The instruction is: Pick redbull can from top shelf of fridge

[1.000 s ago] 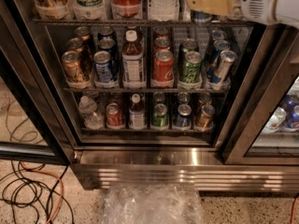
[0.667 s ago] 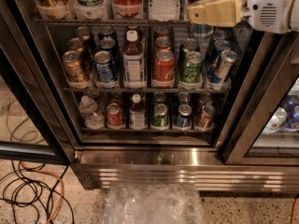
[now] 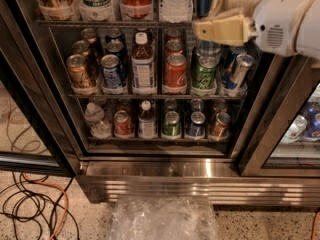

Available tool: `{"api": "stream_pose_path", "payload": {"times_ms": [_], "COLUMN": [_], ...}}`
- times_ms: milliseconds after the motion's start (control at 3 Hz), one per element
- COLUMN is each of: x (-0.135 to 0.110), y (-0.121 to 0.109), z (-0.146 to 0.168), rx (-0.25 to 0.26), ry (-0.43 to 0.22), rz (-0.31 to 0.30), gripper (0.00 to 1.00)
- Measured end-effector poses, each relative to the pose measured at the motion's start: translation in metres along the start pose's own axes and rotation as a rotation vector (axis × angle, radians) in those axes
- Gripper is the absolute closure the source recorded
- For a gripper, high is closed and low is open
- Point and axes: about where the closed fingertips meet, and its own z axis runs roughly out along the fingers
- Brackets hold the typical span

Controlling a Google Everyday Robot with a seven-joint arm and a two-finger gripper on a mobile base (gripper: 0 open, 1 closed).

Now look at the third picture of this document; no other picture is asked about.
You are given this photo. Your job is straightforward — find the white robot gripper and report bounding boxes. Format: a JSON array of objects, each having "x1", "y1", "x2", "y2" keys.
[{"x1": 192, "y1": 0, "x2": 315, "y2": 57}]

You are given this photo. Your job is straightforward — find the blue silver redbull can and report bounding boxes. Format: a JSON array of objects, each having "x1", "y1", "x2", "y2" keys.
[{"x1": 196, "y1": 0, "x2": 224, "y2": 57}]

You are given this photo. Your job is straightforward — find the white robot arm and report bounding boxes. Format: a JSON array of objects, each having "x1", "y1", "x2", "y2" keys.
[{"x1": 192, "y1": 0, "x2": 320, "y2": 59}]

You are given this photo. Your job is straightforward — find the slim redbull can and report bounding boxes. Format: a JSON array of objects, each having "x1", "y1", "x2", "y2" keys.
[
  {"x1": 226, "y1": 54, "x2": 254, "y2": 90},
  {"x1": 221, "y1": 46, "x2": 247, "y2": 84}
]

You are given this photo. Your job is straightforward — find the slim redbull can middle front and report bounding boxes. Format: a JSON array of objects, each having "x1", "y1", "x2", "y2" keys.
[{"x1": 226, "y1": 54, "x2": 254, "y2": 90}]

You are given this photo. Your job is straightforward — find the white ribbed top shelf bottle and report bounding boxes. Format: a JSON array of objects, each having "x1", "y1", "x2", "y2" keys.
[{"x1": 159, "y1": 0, "x2": 193, "y2": 23}]

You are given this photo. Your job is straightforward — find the green can middle front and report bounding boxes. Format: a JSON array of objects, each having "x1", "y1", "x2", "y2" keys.
[{"x1": 191, "y1": 56, "x2": 217, "y2": 90}]

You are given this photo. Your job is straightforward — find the red coke can middle front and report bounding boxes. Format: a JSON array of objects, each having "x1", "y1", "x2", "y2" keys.
[{"x1": 164, "y1": 53, "x2": 187, "y2": 88}]

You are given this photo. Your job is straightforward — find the orange gold can bottom front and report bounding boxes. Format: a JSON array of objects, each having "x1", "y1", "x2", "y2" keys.
[{"x1": 210, "y1": 112, "x2": 231, "y2": 138}]

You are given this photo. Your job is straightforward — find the blue can bottom front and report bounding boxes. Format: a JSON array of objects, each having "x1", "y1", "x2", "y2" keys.
[{"x1": 186, "y1": 111, "x2": 205, "y2": 137}]

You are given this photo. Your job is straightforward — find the green can bottom front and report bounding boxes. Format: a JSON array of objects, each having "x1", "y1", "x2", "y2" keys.
[{"x1": 163, "y1": 111, "x2": 180, "y2": 137}]

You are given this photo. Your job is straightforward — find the white can behind right door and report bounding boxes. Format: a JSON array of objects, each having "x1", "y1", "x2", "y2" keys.
[{"x1": 281, "y1": 115, "x2": 307, "y2": 144}]

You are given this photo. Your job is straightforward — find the stainless steel drinks fridge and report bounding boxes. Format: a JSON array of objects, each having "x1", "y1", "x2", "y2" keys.
[{"x1": 36, "y1": 0, "x2": 320, "y2": 206}]

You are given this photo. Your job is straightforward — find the right glass fridge door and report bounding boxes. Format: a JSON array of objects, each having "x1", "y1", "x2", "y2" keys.
[{"x1": 239, "y1": 56, "x2": 320, "y2": 177}]

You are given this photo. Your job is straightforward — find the blue can behind right door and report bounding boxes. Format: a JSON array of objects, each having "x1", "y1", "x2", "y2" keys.
[{"x1": 303, "y1": 113, "x2": 320, "y2": 139}]

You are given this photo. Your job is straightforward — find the blue pepsi can middle front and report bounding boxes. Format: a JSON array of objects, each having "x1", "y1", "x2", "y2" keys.
[{"x1": 100, "y1": 54, "x2": 126, "y2": 89}]

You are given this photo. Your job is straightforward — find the white green zero can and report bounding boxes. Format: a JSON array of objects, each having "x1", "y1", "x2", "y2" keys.
[{"x1": 79, "y1": 0, "x2": 111, "y2": 21}]

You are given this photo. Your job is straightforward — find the red can bottom front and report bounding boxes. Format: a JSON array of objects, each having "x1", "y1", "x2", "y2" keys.
[{"x1": 114, "y1": 110, "x2": 132, "y2": 136}]

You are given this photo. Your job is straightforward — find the gold can middle front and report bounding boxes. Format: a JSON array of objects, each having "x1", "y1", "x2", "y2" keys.
[{"x1": 66, "y1": 54, "x2": 96, "y2": 89}]

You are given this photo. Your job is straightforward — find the open left fridge door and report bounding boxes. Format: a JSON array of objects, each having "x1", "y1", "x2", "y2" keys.
[{"x1": 0, "y1": 0, "x2": 82, "y2": 177}]

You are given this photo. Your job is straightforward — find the brown tea bottle middle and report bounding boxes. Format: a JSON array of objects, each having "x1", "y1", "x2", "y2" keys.
[{"x1": 131, "y1": 32, "x2": 156, "y2": 89}]

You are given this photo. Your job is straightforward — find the brown tea bottle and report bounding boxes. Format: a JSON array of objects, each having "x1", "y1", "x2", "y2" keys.
[
  {"x1": 131, "y1": 32, "x2": 156, "y2": 89},
  {"x1": 138, "y1": 100, "x2": 157, "y2": 139}
]

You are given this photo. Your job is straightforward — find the brown tea bottle bottom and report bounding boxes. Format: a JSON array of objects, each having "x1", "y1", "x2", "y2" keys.
[{"x1": 138, "y1": 100, "x2": 157, "y2": 139}]

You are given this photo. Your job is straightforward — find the clear water bottle bottom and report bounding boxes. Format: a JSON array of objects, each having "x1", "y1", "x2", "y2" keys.
[{"x1": 84, "y1": 102, "x2": 111, "y2": 139}]

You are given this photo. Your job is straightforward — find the clear plastic wrap bundle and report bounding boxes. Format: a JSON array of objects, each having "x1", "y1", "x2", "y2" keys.
[{"x1": 108, "y1": 197, "x2": 218, "y2": 240}]

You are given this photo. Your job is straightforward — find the orange cable on floor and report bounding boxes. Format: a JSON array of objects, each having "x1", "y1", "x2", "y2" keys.
[{"x1": 19, "y1": 172, "x2": 70, "y2": 240}]

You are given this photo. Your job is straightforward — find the black cables on floor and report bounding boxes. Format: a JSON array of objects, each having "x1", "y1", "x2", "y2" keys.
[{"x1": 0, "y1": 170, "x2": 81, "y2": 240}]

